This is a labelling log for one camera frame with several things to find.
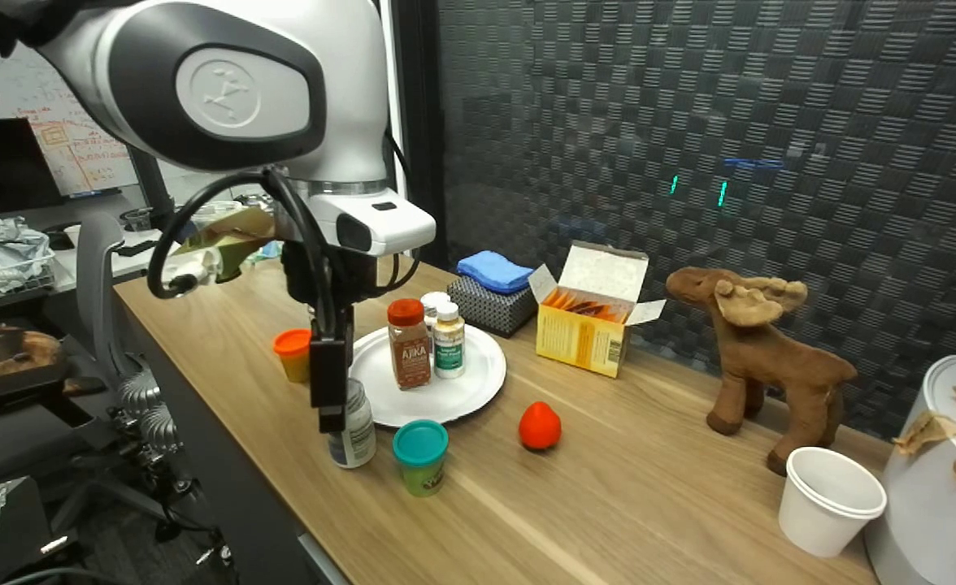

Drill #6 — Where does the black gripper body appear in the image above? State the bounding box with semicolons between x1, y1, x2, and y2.
281;241;386;339

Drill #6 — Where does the spice bottle red cap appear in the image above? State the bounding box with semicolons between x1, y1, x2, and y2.
386;297;430;391

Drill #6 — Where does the white supplement bottle grey lid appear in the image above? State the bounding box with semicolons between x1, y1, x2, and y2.
329;379;376;469

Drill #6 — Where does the small white pill bottle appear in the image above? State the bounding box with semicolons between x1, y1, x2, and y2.
432;302;466;377

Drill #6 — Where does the teal lid dough tub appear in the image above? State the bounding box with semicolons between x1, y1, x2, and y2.
392;419;450;492

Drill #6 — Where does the white bottle blue label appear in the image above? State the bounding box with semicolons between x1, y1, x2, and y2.
421;290;452;323

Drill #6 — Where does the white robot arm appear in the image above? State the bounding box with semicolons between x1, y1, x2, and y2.
13;0;435;431

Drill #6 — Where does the white paper plate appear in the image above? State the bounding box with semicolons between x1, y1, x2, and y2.
350;323;507;429

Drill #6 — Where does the orange lid dough tub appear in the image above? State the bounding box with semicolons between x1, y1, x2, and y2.
272;327;311;384

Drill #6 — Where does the blue folded cloth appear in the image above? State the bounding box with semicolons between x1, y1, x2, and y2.
457;251;530;296

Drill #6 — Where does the grey foam block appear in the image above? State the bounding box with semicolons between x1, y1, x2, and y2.
450;275;536;333

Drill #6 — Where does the orange plush ball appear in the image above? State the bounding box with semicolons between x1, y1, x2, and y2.
518;403;562;452

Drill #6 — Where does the open yellow cardboard box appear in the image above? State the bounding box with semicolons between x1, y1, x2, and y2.
530;241;665;377

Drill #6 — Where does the brown moose plush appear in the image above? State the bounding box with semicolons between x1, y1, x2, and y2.
666;266;860;475

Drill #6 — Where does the white paper cup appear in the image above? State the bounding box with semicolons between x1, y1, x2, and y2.
777;445;889;559

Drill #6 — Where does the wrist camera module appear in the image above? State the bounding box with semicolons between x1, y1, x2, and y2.
306;191;435;257

